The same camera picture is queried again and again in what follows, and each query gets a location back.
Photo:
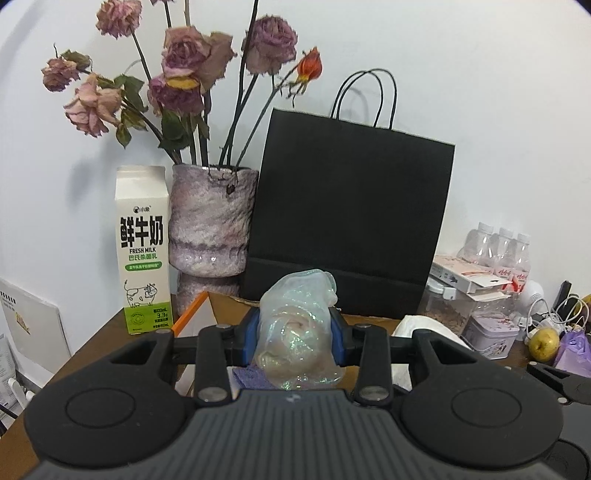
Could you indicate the clear plastic food container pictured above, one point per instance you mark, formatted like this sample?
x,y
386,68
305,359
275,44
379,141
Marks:
x,y
450,311

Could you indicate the white printed packet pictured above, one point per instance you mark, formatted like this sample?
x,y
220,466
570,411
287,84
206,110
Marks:
x,y
5,369

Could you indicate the bunch of dried roses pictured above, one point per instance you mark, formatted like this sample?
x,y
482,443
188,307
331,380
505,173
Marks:
x,y
184,50

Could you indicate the black paper bag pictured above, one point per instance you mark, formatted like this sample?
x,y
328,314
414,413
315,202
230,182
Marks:
x,y
351,207

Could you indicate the white green milk carton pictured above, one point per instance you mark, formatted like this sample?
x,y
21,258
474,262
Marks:
x,y
143,258

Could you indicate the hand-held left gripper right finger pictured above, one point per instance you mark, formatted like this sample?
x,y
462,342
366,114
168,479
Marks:
x,y
337,339

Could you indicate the white round device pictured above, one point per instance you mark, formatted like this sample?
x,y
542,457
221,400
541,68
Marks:
x,y
531,295

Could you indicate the white crumpled tissue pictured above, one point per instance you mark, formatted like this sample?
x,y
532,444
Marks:
x,y
415,325

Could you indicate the black charger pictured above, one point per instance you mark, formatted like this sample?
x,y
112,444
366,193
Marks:
x,y
562,297

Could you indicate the purple wrapped packet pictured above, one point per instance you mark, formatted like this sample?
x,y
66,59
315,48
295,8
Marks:
x,y
575,353

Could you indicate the green apple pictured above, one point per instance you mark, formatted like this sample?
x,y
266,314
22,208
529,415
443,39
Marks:
x,y
544,345

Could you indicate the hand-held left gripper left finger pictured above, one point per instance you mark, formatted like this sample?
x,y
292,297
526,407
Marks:
x,y
250,334

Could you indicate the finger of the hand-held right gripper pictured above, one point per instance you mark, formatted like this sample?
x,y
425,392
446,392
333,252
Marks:
x,y
570,385

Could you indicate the white flat carton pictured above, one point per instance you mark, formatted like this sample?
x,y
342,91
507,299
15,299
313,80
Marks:
x,y
466,272

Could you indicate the purple marbled vase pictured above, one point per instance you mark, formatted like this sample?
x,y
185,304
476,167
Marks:
x,y
210,221

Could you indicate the grey tin box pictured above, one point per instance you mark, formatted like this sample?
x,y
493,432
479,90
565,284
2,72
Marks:
x,y
489,337

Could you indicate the red cardboard box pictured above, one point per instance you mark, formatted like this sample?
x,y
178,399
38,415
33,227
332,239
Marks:
x,y
198,318

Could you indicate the iridescent plastic bag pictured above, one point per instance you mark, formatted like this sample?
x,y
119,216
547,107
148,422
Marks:
x,y
295,323

